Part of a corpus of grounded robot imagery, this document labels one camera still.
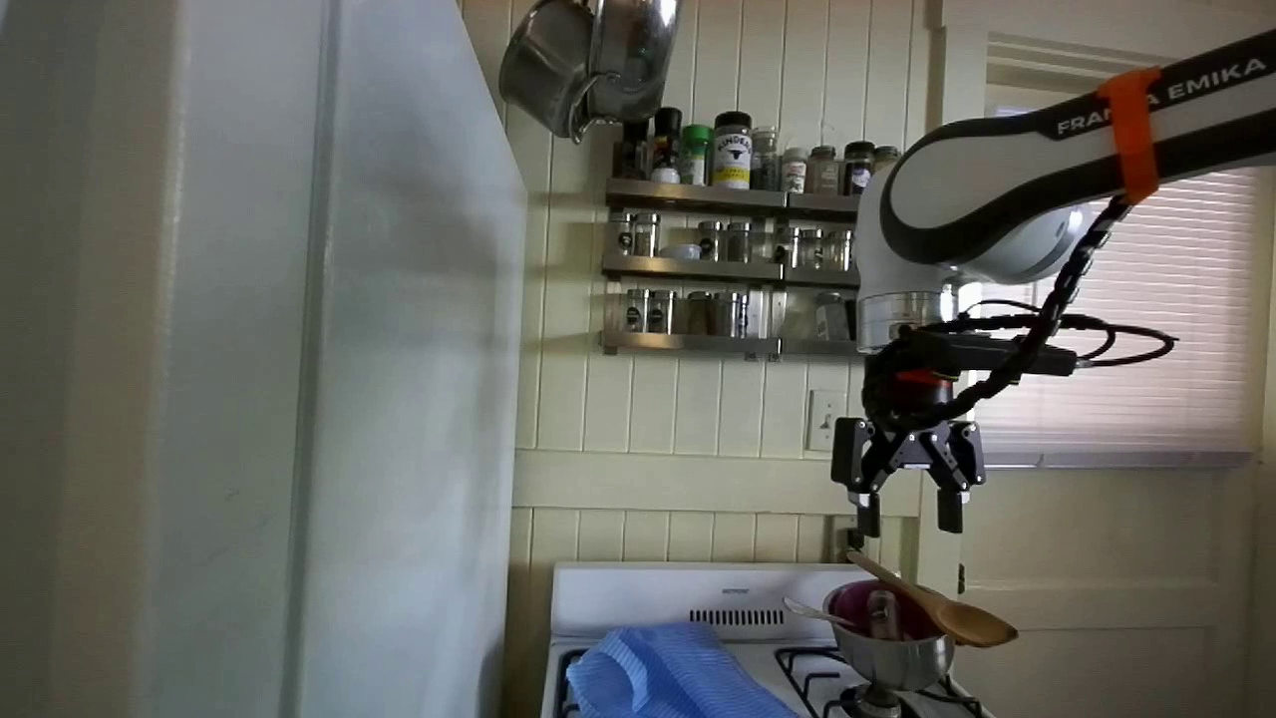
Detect white refrigerator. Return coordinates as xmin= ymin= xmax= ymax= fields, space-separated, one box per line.
xmin=0 ymin=0 xmax=525 ymax=718

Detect steel pot on stove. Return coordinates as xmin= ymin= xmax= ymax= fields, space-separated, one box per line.
xmin=824 ymin=582 xmax=954 ymax=689

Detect blue striped fabric cloth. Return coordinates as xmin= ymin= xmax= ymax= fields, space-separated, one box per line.
xmin=567 ymin=624 xmax=793 ymax=718

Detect white wall outlet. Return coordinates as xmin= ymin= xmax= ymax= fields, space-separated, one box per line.
xmin=804 ymin=388 xmax=844 ymax=455

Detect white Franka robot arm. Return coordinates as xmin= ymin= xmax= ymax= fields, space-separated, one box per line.
xmin=828 ymin=31 xmax=1276 ymax=534

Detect white gas stove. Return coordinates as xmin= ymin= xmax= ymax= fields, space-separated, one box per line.
xmin=537 ymin=561 xmax=991 ymax=718

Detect metal spice rack shelf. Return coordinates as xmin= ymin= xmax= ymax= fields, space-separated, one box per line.
xmin=596 ymin=181 xmax=856 ymax=358

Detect hanging steel pots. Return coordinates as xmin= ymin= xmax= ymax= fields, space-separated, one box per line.
xmin=499 ymin=0 xmax=681 ymax=141

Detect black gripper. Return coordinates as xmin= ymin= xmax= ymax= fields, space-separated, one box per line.
xmin=828 ymin=335 xmax=983 ymax=537

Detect wooden spoon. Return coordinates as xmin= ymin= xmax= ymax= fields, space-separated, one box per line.
xmin=852 ymin=554 xmax=1018 ymax=645

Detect white window blind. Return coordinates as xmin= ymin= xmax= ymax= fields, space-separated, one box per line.
xmin=977 ymin=166 xmax=1272 ymax=465

